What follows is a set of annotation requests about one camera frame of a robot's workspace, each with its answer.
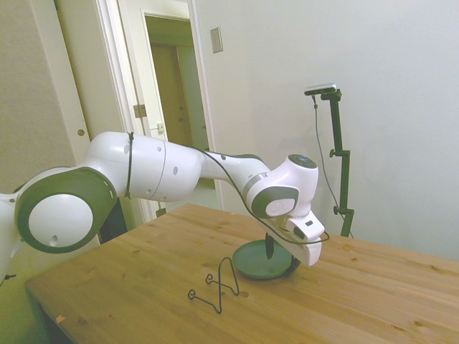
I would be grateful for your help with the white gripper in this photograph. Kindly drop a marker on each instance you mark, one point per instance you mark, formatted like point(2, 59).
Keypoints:
point(305, 252)

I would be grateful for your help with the dark teal round plate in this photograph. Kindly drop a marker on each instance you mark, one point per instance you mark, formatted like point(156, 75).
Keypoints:
point(251, 263)

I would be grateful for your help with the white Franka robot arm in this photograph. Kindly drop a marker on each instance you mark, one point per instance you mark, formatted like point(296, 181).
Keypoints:
point(150, 168)

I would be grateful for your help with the metal door latch plate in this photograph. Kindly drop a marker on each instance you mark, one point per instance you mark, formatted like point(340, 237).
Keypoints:
point(160, 127)

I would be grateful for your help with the dark furniture piece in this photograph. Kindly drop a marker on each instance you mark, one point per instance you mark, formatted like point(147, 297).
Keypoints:
point(114, 222)

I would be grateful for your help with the wooden hallway door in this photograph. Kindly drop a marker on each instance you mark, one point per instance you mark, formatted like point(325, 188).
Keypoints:
point(172, 104)

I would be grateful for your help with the white open door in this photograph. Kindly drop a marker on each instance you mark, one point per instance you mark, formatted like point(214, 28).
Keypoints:
point(140, 64)

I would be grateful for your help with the beige sliding closet door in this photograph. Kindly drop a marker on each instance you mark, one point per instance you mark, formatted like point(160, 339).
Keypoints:
point(43, 89)

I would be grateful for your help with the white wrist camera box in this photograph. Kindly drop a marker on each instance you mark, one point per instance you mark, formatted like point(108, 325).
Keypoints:
point(306, 227)

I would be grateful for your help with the black camera stand pole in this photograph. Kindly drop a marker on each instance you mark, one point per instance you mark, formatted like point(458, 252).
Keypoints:
point(345, 172)

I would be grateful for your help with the silver exterior camera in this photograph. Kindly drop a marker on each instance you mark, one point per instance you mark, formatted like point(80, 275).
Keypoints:
point(321, 89)

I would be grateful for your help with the white door frame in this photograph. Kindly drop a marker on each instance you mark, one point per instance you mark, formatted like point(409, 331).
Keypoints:
point(202, 89)

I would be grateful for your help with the beige wall switch plate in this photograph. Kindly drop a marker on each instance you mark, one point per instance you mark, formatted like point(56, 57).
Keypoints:
point(216, 40)

